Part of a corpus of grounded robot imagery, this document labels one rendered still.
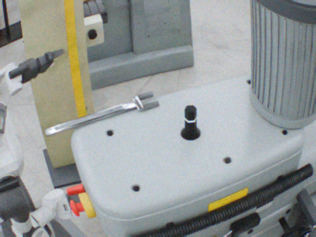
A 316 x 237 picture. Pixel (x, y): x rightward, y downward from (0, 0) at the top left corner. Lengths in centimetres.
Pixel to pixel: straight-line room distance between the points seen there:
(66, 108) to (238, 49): 196
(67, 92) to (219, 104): 207
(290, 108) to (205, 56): 339
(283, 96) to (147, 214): 34
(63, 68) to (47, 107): 31
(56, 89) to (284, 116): 218
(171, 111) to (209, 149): 12
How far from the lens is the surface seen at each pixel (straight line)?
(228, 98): 99
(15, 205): 132
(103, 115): 96
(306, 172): 99
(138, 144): 90
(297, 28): 79
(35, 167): 351
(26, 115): 397
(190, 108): 88
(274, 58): 85
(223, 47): 442
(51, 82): 290
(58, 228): 241
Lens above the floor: 254
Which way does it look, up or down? 44 degrees down
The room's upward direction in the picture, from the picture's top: 4 degrees counter-clockwise
